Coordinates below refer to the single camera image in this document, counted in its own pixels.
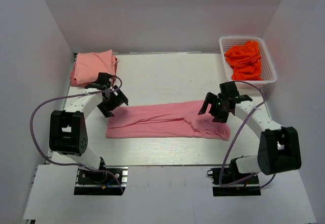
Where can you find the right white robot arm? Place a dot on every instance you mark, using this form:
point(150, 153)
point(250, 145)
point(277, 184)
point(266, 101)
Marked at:
point(278, 150)

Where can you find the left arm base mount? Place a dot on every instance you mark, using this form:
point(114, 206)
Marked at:
point(101, 184)

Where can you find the pink t shirt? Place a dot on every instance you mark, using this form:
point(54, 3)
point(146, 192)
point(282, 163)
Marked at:
point(164, 121)

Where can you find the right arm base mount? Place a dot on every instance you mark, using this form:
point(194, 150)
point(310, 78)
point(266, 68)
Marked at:
point(233, 183)

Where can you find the white plastic basket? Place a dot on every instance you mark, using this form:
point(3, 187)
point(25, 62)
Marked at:
point(268, 72)

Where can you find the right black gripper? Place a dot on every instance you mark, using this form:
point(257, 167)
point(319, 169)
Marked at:
point(215, 107)

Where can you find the orange t shirt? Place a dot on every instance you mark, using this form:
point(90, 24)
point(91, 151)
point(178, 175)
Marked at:
point(245, 60)

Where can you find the folded salmon t shirt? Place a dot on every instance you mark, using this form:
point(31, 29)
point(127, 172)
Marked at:
point(88, 66)

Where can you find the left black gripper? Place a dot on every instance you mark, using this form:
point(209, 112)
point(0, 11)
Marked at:
point(113, 104)

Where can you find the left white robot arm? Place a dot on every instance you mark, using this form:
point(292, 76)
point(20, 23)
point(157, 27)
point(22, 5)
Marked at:
point(68, 133)

